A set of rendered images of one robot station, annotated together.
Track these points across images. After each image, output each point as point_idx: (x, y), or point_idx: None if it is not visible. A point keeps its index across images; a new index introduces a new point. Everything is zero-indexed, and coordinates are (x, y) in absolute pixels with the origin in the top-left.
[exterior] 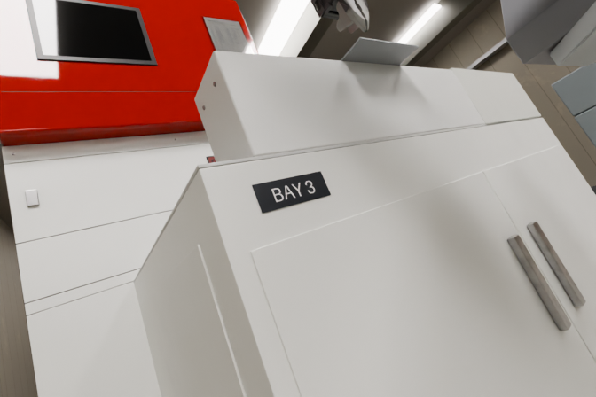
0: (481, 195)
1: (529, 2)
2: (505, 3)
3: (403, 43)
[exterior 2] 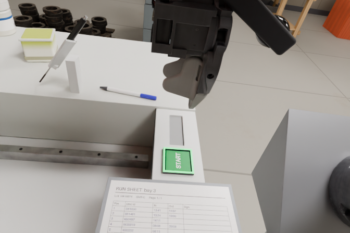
0: None
1: (297, 221)
2: (285, 193)
3: (236, 209)
